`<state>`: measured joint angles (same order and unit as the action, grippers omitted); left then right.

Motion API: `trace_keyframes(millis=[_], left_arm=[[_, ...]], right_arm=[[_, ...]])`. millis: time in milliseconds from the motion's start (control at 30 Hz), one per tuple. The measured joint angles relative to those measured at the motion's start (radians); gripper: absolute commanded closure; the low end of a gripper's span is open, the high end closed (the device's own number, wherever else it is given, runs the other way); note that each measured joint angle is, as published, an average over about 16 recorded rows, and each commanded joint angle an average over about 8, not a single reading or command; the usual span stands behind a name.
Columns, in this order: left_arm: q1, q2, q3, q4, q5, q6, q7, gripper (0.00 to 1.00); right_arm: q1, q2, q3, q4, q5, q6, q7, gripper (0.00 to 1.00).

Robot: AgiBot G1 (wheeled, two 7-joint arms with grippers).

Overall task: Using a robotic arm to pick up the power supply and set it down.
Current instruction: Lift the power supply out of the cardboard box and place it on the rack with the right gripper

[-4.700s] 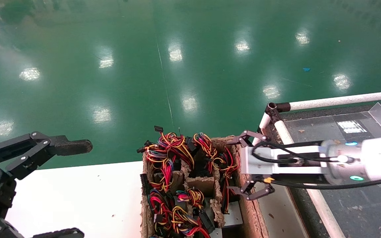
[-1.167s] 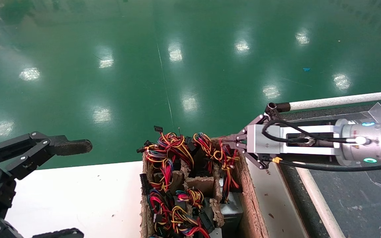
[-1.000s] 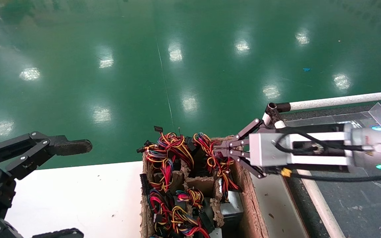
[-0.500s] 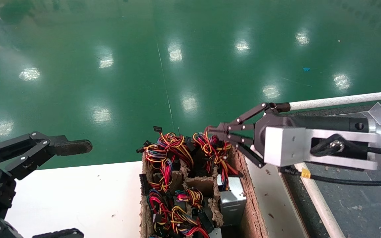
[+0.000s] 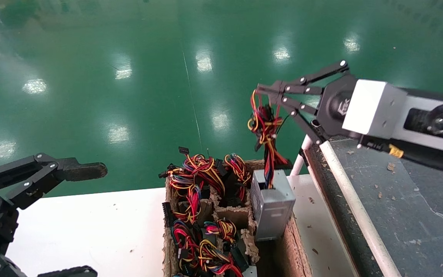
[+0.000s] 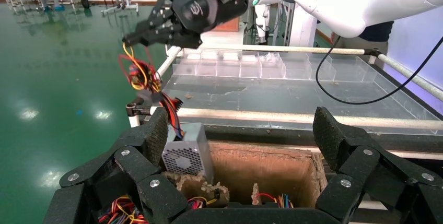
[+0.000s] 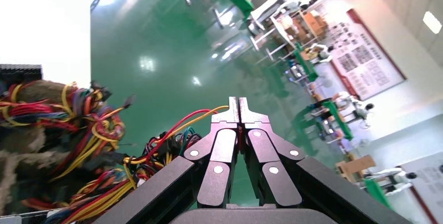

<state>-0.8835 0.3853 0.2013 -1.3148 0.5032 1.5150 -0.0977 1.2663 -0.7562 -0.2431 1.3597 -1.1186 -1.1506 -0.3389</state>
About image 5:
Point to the brown cardboard divider box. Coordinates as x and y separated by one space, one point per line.
229 213

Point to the white frame leg pipe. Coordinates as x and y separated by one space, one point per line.
300 158

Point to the brown cardboard crumb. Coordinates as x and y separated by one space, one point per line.
391 167

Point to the black pipe corner connector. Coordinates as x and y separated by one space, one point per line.
314 125

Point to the dark conveyor belt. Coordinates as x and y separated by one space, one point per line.
417 215

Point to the black multi-pin connector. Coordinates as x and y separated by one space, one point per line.
240 257
167 213

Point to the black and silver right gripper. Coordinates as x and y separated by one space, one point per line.
373 109

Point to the white frame rail pipe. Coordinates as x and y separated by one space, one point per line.
360 215

